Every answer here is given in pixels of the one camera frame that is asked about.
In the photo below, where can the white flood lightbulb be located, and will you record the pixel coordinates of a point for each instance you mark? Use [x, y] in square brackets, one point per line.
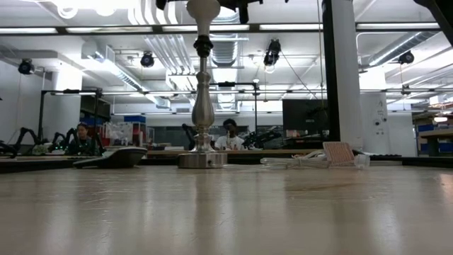
[203, 14]

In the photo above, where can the silver table lamp base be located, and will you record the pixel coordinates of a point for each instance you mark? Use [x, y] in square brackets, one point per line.
[202, 110]

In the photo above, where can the black background robot arm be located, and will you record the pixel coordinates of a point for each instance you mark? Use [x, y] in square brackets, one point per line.
[263, 138]
[67, 136]
[24, 132]
[189, 132]

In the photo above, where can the black rig beam with lights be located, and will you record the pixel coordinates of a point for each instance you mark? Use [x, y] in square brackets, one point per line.
[254, 28]

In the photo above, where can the black ceiling-hung device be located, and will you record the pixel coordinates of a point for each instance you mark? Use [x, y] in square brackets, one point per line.
[272, 53]
[406, 57]
[25, 66]
[147, 60]

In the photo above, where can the blue storage bin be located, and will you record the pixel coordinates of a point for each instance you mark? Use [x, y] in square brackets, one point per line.
[446, 148]
[134, 119]

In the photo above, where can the black monitor screen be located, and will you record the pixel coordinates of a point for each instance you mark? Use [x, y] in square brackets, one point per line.
[304, 117]

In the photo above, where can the person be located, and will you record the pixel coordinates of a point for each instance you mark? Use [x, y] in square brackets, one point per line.
[83, 136]
[230, 141]

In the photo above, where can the red storage bin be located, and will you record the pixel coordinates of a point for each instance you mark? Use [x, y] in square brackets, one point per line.
[138, 134]

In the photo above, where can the grey desk calculator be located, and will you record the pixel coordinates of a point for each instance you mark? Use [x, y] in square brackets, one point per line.
[120, 157]

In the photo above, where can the wooden workbench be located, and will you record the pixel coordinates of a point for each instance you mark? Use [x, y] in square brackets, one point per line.
[437, 134]

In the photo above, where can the black background station frame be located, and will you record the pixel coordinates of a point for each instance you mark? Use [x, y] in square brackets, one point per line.
[226, 84]
[70, 91]

